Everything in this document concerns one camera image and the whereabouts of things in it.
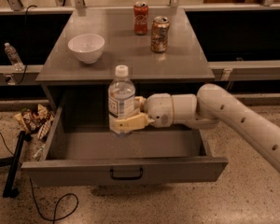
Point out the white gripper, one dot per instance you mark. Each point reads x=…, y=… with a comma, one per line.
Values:
x=159, y=108

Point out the clear plastic water bottle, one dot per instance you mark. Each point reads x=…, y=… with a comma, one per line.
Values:
x=121, y=93

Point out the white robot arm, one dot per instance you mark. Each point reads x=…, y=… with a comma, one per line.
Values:
x=203, y=110

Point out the grey open top drawer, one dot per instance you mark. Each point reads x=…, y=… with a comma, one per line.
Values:
x=80, y=149

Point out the crushed plastic bottle on floor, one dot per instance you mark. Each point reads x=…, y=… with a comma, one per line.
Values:
x=38, y=154

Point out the small water bottle on ledge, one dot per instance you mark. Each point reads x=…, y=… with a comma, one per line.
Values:
x=14, y=57

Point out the crumpled orange soda can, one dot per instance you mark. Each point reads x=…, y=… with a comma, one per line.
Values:
x=159, y=34

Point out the white ceramic bowl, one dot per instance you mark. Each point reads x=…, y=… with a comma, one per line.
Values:
x=87, y=48

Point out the grey metal cabinet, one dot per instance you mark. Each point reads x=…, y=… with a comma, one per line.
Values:
x=183, y=61

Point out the brown snack chip bag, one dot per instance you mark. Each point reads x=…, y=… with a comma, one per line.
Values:
x=37, y=121

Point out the red cola can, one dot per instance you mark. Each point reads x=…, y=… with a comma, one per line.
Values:
x=140, y=11

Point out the black stand leg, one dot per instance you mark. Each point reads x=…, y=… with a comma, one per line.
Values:
x=12, y=163

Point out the black drawer handle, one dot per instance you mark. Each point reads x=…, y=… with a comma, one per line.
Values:
x=126, y=175

